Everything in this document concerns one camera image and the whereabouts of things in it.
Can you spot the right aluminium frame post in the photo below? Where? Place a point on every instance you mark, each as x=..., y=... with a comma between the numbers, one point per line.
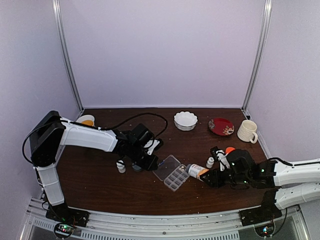
x=264, y=31

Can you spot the small white pill bottle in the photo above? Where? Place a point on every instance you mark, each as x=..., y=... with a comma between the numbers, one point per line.
x=210, y=162

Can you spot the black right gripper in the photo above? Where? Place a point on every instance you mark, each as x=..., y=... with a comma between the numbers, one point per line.
x=215, y=177

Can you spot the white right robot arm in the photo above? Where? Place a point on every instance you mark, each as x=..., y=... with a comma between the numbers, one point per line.
x=291, y=183

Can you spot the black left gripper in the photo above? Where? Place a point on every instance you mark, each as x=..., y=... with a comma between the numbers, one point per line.
x=153, y=161

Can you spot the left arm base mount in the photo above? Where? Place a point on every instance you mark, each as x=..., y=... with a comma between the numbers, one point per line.
x=70, y=216

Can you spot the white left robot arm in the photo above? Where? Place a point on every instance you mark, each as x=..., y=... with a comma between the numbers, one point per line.
x=54, y=131

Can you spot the small white capped bottle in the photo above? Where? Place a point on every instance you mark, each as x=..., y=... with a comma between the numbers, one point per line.
x=121, y=166

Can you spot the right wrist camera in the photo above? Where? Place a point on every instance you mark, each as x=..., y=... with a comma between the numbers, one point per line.
x=221, y=157

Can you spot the red floral plate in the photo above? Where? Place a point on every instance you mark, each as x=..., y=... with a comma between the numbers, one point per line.
x=221, y=126

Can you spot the aluminium frame post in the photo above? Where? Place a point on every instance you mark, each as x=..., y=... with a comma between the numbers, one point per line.
x=264, y=31
x=56, y=5

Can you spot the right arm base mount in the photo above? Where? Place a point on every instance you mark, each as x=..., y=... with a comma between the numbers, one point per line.
x=258, y=215

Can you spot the white scalloped bowl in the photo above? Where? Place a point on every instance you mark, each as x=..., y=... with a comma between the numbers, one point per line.
x=185, y=120

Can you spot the orange cylindrical bottle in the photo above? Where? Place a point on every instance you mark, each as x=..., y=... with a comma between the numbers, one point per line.
x=229, y=150

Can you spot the left aluminium frame post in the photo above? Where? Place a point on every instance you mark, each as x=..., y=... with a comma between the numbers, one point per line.
x=56, y=5

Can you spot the grey bottle lid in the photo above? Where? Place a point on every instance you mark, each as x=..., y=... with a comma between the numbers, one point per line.
x=136, y=168

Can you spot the clear plastic pill organizer box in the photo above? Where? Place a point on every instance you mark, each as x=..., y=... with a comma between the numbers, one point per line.
x=172, y=173

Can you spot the floral mug with yellow interior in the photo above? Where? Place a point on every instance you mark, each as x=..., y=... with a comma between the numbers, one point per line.
x=87, y=119

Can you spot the white orange vitamin bottle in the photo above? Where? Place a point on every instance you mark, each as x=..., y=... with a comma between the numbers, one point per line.
x=195, y=170

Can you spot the cream ribbed mug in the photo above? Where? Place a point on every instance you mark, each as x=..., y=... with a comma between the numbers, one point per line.
x=247, y=132

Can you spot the aluminium front rail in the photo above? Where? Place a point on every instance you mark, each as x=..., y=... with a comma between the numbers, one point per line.
x=224, y=225

